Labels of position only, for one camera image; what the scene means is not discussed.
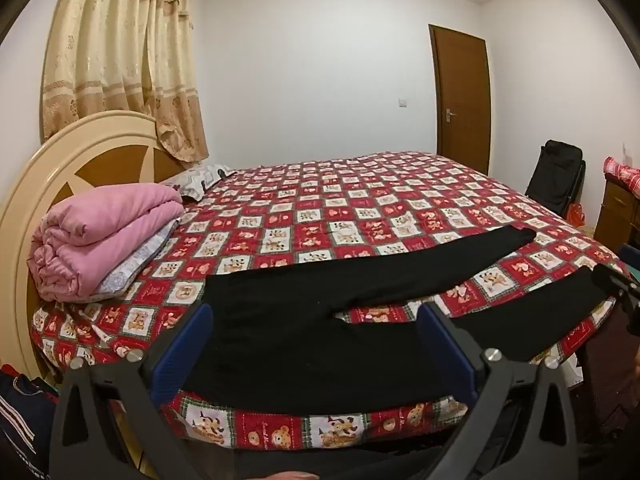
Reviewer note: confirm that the black pants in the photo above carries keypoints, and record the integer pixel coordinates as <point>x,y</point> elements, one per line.
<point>280,325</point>

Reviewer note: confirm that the black folding chair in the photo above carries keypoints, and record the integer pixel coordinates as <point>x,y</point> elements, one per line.
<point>555,175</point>

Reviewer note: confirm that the wooden cabinet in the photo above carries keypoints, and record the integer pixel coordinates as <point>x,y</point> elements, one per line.
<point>617,212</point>

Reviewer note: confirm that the navy striped jacket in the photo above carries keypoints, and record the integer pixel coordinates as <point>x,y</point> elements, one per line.
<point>20,410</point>

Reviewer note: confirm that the red bear printed blanket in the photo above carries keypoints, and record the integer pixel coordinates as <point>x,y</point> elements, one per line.
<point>350,200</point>

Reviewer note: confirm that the brown wooden door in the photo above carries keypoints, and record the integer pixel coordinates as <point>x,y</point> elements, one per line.
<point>460,100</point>

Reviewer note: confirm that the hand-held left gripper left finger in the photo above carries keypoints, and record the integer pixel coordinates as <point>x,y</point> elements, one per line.
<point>197,332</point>

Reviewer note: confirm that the red plaid cloth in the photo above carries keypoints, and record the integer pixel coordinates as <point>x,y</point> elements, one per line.
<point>622,172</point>

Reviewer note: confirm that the beige patterned curtain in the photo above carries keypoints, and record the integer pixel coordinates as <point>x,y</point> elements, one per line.
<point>110,60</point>

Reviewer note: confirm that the cream wooden headboard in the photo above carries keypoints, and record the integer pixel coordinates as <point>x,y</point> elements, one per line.
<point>30,195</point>

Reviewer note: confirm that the grey patterned pillow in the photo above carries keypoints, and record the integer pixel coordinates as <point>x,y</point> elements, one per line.
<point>200,182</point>

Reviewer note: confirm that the folded pink quilt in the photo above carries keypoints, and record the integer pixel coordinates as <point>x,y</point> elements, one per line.
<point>100,220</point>

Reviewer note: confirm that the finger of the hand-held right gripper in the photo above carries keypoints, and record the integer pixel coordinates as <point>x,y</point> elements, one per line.
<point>607,277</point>

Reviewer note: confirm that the folded pale patterned quilt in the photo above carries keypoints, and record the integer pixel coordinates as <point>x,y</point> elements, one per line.
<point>135,260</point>

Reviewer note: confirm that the red plastic bag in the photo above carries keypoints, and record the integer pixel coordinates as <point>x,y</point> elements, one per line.
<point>576,216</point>

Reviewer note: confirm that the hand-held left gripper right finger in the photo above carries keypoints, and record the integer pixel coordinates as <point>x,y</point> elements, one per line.
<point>437,335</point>

